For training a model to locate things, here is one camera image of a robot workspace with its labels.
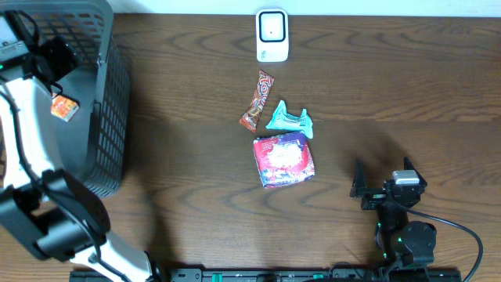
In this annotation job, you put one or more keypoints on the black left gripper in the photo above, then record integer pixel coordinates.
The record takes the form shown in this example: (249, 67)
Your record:
(57, 55)

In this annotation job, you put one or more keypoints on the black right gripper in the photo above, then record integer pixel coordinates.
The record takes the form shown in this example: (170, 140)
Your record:
(373, 198)

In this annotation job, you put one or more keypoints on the orange small snack packet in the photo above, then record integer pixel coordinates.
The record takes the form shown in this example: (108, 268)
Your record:
(63, 108)

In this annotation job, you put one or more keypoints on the red purple snack bag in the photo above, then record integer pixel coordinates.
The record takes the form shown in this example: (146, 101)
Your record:
(283, 160)

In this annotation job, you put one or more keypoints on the teal snack wrapper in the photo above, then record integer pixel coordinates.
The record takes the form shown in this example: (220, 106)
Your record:
(282, 120)

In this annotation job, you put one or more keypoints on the red chocolate bar wrapper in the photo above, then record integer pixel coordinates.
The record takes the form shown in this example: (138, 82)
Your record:
(253, 114)

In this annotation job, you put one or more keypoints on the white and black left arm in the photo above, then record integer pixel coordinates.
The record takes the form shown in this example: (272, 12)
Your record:
(51, 213)

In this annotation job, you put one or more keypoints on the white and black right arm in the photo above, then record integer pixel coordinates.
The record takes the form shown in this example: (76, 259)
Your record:
(405, 244)

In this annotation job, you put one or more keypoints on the white barcode scanner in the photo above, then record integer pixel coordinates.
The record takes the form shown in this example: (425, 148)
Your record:
(272, 35)

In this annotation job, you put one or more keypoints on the dark grey plastic basket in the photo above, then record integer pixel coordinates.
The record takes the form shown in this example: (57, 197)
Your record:
(91, 143)

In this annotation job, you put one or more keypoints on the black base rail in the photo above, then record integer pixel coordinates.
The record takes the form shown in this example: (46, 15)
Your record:
(343, 273)

